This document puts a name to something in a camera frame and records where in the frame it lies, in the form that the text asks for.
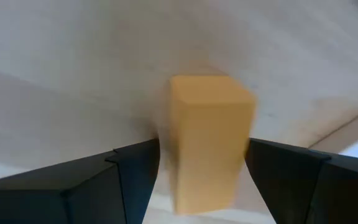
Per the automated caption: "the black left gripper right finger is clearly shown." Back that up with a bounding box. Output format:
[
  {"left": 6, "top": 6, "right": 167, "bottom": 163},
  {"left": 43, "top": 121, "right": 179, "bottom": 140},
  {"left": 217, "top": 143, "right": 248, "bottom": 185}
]
[{"left": 245, "top": 138, "right": 358, "bottom": 224}]

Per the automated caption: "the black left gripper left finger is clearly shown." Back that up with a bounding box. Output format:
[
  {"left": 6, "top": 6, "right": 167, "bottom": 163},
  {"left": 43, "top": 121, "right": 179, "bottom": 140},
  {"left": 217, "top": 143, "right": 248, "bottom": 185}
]
[{"left": 0, "top": 138, "right": 162, "bottom": 224}]

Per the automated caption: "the orange wooden block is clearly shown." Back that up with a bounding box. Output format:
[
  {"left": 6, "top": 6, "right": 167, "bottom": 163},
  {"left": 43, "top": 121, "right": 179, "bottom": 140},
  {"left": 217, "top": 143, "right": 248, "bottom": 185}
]
[{"left": 166, "top": 73, "right": 257, "bottom": 217}]

